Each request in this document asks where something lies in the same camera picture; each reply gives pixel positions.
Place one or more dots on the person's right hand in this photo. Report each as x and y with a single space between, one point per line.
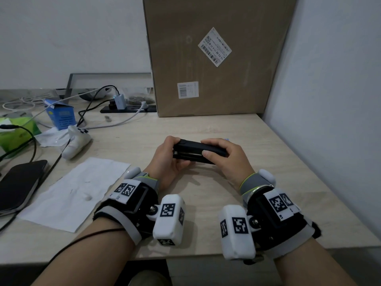
235 166

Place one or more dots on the person's left hand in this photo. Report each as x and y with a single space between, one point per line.
162 166

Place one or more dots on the black stapler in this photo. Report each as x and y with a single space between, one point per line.
190 145

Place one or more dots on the person's right forearm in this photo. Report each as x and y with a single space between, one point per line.
306 265

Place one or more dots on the person's leg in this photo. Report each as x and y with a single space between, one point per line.
148 280

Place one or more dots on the grey wrist cuff lime trim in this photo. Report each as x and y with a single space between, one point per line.
253 183
150 181

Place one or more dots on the black power strip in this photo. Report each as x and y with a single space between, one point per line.
134 109

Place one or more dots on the clear bag of grey bits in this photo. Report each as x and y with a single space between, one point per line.
140 99

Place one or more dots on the small metal piece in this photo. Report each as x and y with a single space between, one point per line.
107 118

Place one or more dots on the white charger adapter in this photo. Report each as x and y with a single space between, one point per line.
120 101

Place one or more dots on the large brown cardboard box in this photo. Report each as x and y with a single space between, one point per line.
238 86

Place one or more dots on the white game controller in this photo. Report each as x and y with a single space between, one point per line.
74 145

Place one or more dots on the black drawer knob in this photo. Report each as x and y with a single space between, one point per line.
257 260

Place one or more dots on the white paper sheet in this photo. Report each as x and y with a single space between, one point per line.
59 205

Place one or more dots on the blue carton box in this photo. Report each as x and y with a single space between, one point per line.
64 117

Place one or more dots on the white desk drawer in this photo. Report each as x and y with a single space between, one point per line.
208 274

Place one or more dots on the white tissue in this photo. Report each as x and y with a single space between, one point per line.
50 138

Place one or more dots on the black phone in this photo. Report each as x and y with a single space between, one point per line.
20 184

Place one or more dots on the green tissue pack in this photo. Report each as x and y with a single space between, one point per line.
18 137

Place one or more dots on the black wrist camera rig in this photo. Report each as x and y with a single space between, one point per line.
134 205
276 226

